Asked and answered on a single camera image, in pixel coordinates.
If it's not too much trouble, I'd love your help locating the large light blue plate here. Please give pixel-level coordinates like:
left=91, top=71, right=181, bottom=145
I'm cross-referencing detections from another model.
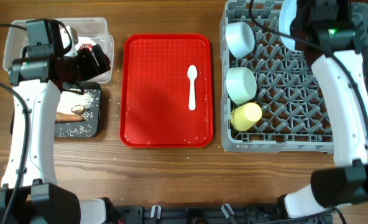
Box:
left=278, top=0, right=297, bottom=52

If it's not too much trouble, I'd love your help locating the pile of rice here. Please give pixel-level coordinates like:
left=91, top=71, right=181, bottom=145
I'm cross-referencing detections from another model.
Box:
left=57, top=91, right=95, bottom=119

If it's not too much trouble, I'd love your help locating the brown food scrap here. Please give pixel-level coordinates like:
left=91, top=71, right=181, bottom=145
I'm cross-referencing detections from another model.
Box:
left=71, top=105, right=86, bottom=114

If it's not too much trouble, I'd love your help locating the blue bowl with rice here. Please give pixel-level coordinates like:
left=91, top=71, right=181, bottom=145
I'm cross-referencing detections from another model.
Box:
left=225, top=22, right=255, bottom=58

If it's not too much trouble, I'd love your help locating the green bowl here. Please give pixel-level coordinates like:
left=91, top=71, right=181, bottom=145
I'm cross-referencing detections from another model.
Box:
left=226, top=67, right=257, bottom=105

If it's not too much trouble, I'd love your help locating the white plastic spoon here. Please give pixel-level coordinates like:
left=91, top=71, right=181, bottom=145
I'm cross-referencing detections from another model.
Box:
left=187, top=65, right=198, bottom=111

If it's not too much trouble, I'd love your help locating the yellow plastic cup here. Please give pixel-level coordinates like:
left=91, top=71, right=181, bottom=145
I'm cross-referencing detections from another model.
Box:
left=231, top=103, right=262, bottom=131

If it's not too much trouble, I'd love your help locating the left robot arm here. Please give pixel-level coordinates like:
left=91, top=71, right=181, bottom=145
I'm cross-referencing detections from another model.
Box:
left=0, top=19, right=122, bottom=223

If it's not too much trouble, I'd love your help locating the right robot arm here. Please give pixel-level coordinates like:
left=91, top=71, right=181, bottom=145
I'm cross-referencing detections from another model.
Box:
left=278, top=0, right=368, bottom=218

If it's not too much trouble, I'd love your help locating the black waste tray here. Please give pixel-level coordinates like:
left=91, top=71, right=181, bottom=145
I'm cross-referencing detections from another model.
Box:
left=14, top=80, right=102, bottom=140

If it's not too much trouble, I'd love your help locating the grey dishwasher rack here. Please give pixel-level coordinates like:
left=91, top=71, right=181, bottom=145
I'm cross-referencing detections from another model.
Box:
left=219, top=0, right=368, bottom=156

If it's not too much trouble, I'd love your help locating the red snack wrapper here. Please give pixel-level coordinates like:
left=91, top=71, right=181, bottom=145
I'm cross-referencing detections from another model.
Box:
left=79, top=44, right=93, bottom=50

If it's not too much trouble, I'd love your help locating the carrot piece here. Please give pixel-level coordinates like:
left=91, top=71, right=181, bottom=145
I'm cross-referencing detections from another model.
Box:
left=55, top=113, right=84, bottom=122

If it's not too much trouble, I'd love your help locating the clear plastic bin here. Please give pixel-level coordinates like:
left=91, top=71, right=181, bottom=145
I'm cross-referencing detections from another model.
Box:
left=3, top=18, right=113, bottom=84

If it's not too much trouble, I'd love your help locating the red plastic tray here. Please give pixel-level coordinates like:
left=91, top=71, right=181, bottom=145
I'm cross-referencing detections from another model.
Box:
left=119, top=34, right=214, bottom=148

